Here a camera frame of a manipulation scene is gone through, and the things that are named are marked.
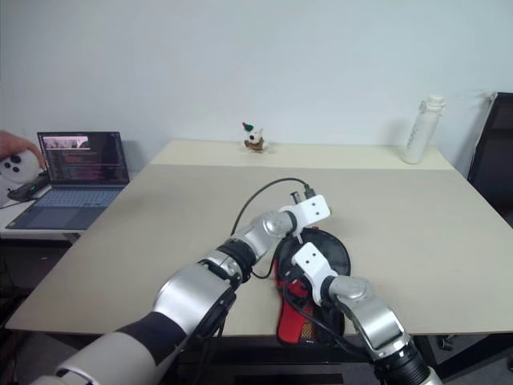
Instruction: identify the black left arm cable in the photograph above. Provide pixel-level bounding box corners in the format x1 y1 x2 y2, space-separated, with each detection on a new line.
231 178 318 281

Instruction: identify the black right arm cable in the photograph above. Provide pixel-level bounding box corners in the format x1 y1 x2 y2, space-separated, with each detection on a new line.
280 276 374 354

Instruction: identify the black office chair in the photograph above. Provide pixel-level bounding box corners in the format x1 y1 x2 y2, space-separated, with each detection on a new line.
467 91 513 229

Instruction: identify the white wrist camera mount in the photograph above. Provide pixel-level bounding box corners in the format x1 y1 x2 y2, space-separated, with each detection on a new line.
277 194 333 233
291 241 340 306

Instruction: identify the white handheld controller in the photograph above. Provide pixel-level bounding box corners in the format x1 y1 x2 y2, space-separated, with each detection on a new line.
0 150 41 194

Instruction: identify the black handheld controller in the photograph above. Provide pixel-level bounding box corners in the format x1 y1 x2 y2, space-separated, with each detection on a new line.
7 170 52 202

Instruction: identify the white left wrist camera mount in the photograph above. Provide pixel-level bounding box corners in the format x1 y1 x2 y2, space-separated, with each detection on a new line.
277 194 333 233

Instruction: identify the black table frame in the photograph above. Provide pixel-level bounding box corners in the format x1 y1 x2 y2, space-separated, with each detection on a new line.
412 334 513 376

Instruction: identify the white water bottle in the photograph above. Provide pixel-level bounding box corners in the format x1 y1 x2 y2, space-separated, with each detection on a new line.
402 94 448 164

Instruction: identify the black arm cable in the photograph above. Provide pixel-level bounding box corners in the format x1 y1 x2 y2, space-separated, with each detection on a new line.
231 178 318 281
280 276 374 354

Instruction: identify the person's bare hand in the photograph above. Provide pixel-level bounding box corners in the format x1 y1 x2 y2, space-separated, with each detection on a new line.
0 130 47 169

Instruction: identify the white plush dog toy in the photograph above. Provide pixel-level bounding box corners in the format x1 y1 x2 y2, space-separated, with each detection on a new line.
240 122 270 154

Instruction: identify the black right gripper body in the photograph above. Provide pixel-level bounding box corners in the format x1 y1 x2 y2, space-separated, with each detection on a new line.
280 262 316 300

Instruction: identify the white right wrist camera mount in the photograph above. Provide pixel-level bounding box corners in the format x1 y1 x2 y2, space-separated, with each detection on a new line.
291 241 340 306

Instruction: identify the blue-grey open laptop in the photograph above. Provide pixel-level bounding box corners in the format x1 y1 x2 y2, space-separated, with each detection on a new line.
6 130 131 231

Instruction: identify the black red-lined paddle case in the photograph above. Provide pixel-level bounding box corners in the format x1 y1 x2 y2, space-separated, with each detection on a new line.
272 228 353 347

